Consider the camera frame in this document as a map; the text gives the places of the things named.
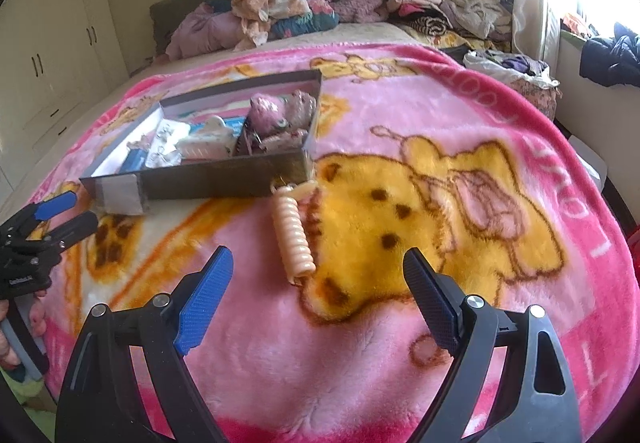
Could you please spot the cream wardrobe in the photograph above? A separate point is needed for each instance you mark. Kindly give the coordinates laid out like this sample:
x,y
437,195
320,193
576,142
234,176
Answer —
x,y
45,48

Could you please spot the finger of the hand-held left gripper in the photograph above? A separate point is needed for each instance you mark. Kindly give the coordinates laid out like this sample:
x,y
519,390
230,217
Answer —
x,y
75,228
55,204

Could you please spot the pile of mixed clothes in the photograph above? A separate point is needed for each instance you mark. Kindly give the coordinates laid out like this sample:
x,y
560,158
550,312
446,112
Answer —
x,y
450,8

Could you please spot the mauve hair claw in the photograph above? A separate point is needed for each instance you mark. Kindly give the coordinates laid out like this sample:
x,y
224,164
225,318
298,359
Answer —
x,y
249,140

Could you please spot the clear packet of earrings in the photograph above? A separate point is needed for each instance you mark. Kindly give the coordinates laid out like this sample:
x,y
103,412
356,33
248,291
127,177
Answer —
x,y
167,143

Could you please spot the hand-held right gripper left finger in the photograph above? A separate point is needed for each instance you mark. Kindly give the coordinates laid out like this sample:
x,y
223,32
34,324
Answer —
x,y
207,295

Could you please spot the peach spiral hair clip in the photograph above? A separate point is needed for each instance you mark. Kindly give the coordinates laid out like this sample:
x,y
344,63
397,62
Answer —
x,y
295,233

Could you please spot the bag of clothes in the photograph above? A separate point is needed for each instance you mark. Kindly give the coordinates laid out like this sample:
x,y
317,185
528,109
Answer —
x,y
515,73

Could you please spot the pink fluffy garment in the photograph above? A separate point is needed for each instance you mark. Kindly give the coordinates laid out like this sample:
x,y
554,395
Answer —
x,y
360,7

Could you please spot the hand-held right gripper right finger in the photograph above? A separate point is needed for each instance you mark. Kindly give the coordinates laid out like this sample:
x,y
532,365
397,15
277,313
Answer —
x,y
430,295

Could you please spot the small blue box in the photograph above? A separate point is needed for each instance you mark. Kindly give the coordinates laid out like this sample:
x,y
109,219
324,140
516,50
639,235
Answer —
x,y
135,159

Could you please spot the brown cardboard box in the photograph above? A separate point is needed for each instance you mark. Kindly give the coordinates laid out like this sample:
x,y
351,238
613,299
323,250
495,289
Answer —
x,y
220,180

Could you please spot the dark jacket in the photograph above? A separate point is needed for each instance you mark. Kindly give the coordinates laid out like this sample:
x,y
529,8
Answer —
x,y
610,55

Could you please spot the cream patterned cloth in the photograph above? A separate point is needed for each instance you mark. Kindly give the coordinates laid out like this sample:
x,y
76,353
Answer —
x,y
270,3

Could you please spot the blue card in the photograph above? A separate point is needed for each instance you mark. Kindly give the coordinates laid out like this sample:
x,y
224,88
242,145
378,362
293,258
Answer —
x,y
237,125

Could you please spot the pink bear print blanket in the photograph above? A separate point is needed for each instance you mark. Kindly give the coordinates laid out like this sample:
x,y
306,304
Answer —
x,y
400,183

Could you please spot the person's left hand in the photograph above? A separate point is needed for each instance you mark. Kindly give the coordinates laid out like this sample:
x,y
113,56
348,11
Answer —
x,y
39,318

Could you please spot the cream hair claw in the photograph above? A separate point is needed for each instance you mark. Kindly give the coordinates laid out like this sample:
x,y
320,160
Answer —
x,y
207,138

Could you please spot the pink spotted scrunchie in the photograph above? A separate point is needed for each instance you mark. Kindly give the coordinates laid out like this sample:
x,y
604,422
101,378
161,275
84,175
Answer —
x,y
287,110

